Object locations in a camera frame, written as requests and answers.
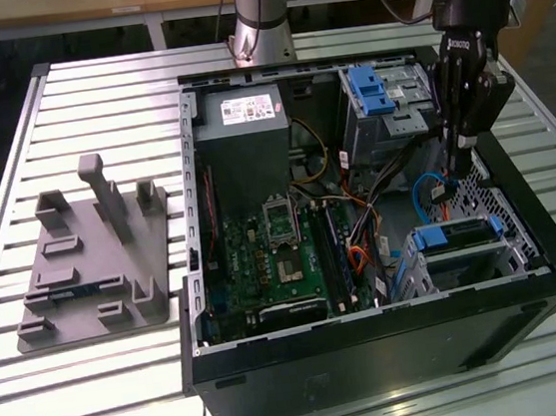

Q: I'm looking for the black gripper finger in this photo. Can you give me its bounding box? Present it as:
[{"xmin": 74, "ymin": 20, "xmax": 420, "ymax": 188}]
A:
[
  {"xmin": 448, "ymin": 58, "xmax": 523, "ymax": 150},
  {"xmin": 430, "ymin": 58, "xmax": 479, "ymax": 181}
]

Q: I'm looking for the orange black power wire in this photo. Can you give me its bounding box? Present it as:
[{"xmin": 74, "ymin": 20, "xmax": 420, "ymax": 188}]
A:
[{"xmin": 428, "ymin": 182, "xmax": 461, "ymax": 224}]

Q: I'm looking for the blue data wire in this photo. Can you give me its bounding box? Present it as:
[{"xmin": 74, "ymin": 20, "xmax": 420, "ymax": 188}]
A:
[{"xmin": 410, "ymin": 167, "xmax": 461, "ymax": 226}]

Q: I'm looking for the hard disk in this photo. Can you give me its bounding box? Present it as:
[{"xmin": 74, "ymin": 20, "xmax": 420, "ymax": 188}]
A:
[{"xmin": 411, "ymin": 213, "xmax": 508, "ymax": 254}]

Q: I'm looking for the metal disk bay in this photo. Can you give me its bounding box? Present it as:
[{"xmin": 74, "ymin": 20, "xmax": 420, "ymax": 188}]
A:
[{"xmin": 389, "ymin": 207, "xmax": 554, "ymax": 303}]

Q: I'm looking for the black RAM slot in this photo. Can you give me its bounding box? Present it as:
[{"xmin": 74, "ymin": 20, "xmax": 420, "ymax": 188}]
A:
[{"xmin": 306, "ymin": 200, "xmax": 349, "ymax": 317}]

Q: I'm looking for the metal drive cage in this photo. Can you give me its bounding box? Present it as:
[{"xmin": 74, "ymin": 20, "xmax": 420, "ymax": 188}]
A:
[{"xmin": 334, "ymin": 56, "xmax": 454, "ymax": 171}]

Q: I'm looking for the blue drive latch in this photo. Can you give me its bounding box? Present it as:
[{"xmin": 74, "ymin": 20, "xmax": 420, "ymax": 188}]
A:
[{"xmin": 346, "ymin": 63, "xmax": 397, "ymax": 119}]

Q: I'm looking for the RAM stick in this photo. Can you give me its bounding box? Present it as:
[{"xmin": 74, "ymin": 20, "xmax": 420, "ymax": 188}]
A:
[{"xmin": 321, "ymin": 200, "xmax": 360, "ymax": 308}]

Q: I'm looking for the grey power supply unit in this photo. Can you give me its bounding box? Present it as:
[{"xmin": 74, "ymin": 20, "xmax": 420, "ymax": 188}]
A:
[{"xmin": 189, "ymin": 82, "xmax": 299, "ymax": 212}]

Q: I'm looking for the metal socket cover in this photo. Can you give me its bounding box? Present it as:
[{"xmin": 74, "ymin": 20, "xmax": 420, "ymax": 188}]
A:
[{"xmin": 261, "ymin": 193, "xmax": 302, "ymax": 245}]

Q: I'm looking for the CPU socket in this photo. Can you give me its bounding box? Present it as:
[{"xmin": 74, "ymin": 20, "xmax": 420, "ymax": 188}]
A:
[{"xmin": 275, "ymin": 244, "xmax": 303, "ymax": 283}]

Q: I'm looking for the black graphics card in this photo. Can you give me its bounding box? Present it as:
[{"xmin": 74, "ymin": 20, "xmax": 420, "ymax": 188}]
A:
[{"xmin": 243, "ymin": 295, "xmax": 331, "ymax": 331}]

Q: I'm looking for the black PC case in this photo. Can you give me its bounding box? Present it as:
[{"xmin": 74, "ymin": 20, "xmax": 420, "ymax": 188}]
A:
[{"xmin": 147, "ymin": 30, "xmax": 556, "ymax": 416}]

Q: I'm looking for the green motherboard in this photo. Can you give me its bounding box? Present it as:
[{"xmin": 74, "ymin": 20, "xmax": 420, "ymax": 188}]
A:
[{"xmin": 194, "ymin": 182, "xmax": 386, "ymax": 335}]

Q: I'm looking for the grey parts rack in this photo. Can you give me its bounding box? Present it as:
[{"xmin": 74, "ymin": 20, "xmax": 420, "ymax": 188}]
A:
[{"xmin": 0, "ymin": 145, "xmax": 186, "ymax": 355}]

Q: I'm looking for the black cable bundle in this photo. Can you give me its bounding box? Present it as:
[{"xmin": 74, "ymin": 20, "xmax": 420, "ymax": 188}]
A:
[{"xmin": 357, "ymin": 128, "xmax": 453, "ymax": 207}]

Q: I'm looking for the yellow black wire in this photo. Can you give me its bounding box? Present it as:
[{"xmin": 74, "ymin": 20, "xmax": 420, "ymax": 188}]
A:
[{"xmin": 283, "ymin": 115, "xmax": 332, "ymax": 188}]

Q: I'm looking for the multicolour wire bundle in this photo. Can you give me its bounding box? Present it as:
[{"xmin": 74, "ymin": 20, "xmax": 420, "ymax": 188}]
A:
[{"xmin": 340, "ymin": 191, "xmax": 390, "ymax": 261}]

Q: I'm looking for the orange wire loop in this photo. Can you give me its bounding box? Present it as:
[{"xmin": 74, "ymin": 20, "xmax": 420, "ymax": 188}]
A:
[{"xmin": 347, "ymin": 243, "xmax": 373, "ymax": 277}]

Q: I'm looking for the thin dark base cable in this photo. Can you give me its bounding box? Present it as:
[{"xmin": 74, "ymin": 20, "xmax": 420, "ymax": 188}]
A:
[{"xmin": 212, "ymin": 0, "xmax": 263, "ymax": 69}]

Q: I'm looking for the white bench frame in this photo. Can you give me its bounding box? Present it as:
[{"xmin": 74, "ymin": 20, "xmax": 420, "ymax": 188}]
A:
[{"xmin": 0, "ymin": 0, "xmax": 438, "ymax": 69}]

